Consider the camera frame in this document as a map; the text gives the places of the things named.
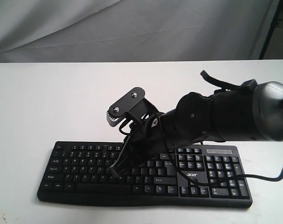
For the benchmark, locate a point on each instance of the black acer keyboard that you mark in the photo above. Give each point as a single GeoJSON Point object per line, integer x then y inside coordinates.
{"type": "Point", "coordinates": [77, 173]}

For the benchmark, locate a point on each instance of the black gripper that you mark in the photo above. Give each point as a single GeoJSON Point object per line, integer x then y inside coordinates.
{"type": "Point", "coordinates": [141, 146]}

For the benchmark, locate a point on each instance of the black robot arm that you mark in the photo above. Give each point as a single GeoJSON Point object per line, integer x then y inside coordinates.
{"type": "Point", "coordinates": [246, 112]}

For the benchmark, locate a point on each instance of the grey backdrop cloth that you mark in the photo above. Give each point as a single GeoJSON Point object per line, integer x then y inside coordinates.
{"type": "Point", "coordinates": [40, 31]}

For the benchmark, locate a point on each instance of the black metal stand pole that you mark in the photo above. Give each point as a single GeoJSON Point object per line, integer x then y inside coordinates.
{"type": "Point", "coordinates": [273, 45]}

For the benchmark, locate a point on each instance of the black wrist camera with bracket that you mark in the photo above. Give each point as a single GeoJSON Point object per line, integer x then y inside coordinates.
{"type": "Point", "coordinates": [132, 106]}

